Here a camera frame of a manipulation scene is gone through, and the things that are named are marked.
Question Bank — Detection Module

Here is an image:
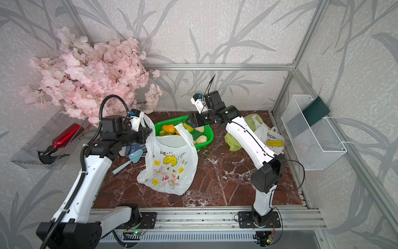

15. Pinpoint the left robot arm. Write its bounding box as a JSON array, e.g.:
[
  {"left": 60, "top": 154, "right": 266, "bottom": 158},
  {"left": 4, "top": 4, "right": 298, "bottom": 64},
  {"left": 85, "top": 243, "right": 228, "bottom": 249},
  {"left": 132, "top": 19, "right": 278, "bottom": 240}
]
[{"left": 36, "top": 113, "right": 152, "bottom": 249}]

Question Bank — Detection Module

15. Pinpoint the blue dotted work glove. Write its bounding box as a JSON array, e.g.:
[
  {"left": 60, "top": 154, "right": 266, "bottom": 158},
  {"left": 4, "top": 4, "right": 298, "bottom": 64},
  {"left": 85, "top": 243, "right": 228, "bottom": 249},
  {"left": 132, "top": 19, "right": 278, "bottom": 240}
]
[{"left": 119, "top": 143, "right": 147, "bottom": 157}]

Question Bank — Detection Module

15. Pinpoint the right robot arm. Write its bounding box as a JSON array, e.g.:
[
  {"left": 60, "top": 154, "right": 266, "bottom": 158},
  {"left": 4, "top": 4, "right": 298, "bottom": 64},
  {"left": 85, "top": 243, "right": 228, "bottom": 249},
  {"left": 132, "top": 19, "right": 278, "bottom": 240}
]
[{"left": 186, "top": 106, "right": 285, "bottom": 228}]

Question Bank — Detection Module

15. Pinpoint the light blue toy trowel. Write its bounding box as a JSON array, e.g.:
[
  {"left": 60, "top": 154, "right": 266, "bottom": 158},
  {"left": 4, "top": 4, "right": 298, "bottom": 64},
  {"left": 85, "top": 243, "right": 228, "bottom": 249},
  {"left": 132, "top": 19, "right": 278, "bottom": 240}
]
[{"left": 112, "top": 149, "right": 144, "bottom": 175}]

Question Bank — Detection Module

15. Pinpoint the dark green card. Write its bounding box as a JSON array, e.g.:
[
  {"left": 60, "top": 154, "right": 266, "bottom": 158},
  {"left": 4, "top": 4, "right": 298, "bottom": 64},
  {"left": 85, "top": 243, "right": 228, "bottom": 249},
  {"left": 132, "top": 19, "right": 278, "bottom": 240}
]
[{"left": 302, "top": 96, "right": 330, "bottom": 127}]

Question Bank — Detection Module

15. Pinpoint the clear acrylic wall shelf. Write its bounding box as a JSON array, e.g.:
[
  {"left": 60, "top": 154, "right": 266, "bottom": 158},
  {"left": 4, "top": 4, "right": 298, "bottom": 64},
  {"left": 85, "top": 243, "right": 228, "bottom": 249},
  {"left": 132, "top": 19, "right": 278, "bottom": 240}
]
[{"left": 10, "top": 109, "right": 91, "bottom": 170}]

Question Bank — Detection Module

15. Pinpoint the white printed plastic bag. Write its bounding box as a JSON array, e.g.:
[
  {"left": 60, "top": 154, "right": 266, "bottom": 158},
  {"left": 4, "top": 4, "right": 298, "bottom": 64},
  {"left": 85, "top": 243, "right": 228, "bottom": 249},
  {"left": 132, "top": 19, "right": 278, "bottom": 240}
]
[{"left": 137, "top": 115, "right": 198, "bottom": 196}]

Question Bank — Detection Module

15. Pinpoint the green plastic basket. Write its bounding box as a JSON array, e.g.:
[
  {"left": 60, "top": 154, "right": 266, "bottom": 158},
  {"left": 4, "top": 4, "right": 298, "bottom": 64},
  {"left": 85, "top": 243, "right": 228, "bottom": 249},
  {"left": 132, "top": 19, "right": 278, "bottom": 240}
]
[{"left": 155, "top": 115, "right": 214, "bottom": 149}]

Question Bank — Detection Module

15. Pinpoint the white printed bag right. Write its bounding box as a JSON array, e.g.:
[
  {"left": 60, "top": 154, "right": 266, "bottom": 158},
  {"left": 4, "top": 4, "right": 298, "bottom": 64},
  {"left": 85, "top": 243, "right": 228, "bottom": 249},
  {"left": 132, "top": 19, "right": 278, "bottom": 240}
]
[{"left": 251, "top": 114, "right": 285, "bottom": 155}]

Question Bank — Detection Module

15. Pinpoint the pink cherry blossom tree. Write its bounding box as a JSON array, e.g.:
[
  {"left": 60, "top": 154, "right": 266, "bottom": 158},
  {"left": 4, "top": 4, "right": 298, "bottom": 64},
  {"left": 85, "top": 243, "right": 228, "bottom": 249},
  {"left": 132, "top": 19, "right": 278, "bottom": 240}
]
[{"left": 20, "top": 27, "right": 163, "bottom": 126}]

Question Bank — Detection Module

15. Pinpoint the beige pear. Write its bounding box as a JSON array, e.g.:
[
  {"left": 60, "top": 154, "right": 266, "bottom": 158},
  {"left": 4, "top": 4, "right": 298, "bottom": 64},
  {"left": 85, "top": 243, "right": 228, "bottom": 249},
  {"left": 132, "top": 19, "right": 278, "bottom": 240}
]
[{"left": 195, "top": 135, "right": 207, "bottom": 145}]

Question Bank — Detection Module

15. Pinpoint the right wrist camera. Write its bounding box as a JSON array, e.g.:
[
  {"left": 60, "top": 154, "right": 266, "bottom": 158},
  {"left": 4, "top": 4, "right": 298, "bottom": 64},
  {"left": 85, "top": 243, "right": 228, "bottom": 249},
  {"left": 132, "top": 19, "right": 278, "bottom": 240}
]
[{"left": 191, "top": 91, "right": 226, "bottom": 114}]

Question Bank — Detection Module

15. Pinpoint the white wire mesh basket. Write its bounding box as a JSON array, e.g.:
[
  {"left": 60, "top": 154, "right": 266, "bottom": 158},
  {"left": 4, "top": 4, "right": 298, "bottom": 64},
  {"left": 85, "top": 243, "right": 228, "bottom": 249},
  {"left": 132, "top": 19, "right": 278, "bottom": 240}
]
[{"left": 282, "top": 94, "right": 347, "bottom": 171}]

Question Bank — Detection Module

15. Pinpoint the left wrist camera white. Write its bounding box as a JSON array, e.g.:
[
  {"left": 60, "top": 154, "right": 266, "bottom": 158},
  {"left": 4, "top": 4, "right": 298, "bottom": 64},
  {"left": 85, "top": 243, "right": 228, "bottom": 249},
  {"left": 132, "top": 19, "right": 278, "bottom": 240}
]
[{"left": 129, "top": 109, "right": 146, "bottom": 132}]

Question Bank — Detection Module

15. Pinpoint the aluminium front rail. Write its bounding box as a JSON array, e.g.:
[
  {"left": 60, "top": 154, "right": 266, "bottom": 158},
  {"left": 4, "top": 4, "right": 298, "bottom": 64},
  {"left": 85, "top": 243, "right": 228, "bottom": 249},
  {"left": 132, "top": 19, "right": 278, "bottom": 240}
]
[{"left": 140, "top": 205, "right": 326, "bottom": 232}]

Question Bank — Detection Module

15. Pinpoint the orange pear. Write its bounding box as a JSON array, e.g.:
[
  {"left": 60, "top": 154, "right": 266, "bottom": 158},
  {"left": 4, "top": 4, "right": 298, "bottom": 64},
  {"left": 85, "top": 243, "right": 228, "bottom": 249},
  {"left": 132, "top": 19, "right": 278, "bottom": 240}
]
[{"left": 162, "top": 124, "right": 176, "bottom": 134}]

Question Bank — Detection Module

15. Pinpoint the green pear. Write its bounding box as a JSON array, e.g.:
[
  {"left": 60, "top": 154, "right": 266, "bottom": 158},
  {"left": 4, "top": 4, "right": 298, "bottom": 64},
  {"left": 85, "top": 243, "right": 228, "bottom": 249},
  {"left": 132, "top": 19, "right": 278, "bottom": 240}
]
[{"left": 183, "top": 123, "right": 194, "bottom": 133}]

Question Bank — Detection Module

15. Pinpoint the red spray bottle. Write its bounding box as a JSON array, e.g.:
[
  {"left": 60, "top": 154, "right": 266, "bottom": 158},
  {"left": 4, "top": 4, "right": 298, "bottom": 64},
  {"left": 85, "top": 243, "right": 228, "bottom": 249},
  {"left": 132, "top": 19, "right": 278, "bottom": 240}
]
[{"left": 38, "top": 123, "right": 84, "bottom": 165}]

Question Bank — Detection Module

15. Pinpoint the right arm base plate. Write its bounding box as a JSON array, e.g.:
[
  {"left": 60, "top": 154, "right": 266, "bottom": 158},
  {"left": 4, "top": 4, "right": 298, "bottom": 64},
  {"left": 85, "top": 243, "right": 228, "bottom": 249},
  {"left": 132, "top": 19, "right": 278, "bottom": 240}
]
[{"left": 238, "top": 210, "right": 282, "bottom": 229}]

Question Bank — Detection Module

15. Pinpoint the light green plastic bag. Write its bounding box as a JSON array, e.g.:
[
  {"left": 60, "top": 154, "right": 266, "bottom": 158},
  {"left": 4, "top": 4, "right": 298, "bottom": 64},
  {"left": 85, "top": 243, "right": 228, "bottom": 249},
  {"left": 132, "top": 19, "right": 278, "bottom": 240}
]
[{"left": 224, "top": 113, "right": 265, "bottom": 152}]

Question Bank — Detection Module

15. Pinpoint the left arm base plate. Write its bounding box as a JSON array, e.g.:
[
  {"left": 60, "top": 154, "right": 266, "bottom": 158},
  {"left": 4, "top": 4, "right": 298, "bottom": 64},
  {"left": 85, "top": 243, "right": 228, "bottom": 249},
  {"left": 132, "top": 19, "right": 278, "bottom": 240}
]
[{"left": 117, "top": 212, "right": 157, "bottom": 230}]

